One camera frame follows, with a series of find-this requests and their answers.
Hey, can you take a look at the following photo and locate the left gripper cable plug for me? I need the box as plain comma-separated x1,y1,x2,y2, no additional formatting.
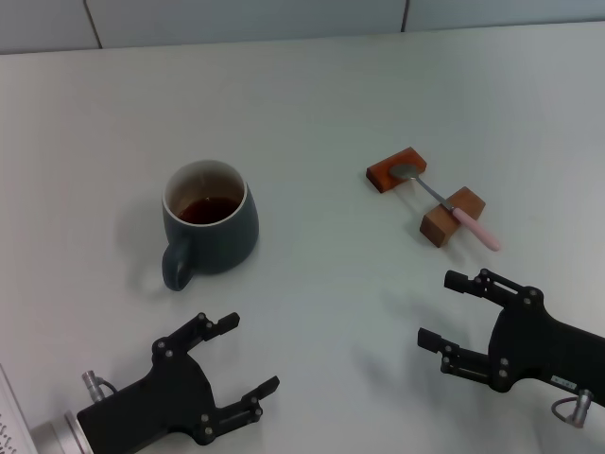
80,371,119,403

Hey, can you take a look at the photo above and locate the light brown wooden rest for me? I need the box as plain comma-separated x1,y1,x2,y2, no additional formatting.
419,185,487,249

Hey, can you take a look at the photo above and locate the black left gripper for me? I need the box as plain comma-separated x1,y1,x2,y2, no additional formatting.
77,311,281,454

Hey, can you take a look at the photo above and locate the dark tea liquid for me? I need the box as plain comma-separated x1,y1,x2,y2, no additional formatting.
177,197,240,224

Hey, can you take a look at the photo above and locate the grey ceramic cup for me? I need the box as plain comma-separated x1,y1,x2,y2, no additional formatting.
160,159,260,293

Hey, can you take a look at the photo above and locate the reddish wooden block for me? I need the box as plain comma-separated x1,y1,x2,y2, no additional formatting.
366,146,428,195

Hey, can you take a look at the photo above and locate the pink handled metal spoon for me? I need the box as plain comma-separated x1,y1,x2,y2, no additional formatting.
388,164,501,252

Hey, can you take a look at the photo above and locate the white perforated panel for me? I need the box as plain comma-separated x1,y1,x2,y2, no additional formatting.
0,363,30,454

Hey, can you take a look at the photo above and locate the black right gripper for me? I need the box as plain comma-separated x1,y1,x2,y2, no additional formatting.
417,268,605,408

